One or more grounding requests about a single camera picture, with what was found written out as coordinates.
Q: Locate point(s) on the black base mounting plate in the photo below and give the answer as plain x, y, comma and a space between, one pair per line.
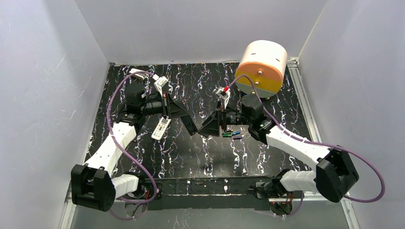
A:
220, 193

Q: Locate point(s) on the white remote control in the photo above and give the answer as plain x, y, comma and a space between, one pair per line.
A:
161, 128

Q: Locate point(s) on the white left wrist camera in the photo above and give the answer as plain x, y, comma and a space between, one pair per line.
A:
159, 83

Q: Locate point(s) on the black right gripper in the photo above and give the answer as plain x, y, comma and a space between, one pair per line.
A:
220, 118

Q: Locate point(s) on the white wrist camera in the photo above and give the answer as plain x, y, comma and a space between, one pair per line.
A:
224, 94
159, 83

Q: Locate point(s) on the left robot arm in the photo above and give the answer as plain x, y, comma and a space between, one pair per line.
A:
91, 183

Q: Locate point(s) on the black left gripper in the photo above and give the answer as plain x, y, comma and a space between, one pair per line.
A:
168, 106

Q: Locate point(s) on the small white clip object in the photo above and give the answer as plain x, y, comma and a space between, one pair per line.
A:
136, 72

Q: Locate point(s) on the pink orange cylindrical drawer box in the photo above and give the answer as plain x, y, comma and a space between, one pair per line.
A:
264, 62

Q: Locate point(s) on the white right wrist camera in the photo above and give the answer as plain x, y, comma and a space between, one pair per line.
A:
224, 94

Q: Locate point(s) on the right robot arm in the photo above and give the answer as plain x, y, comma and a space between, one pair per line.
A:
332, 172

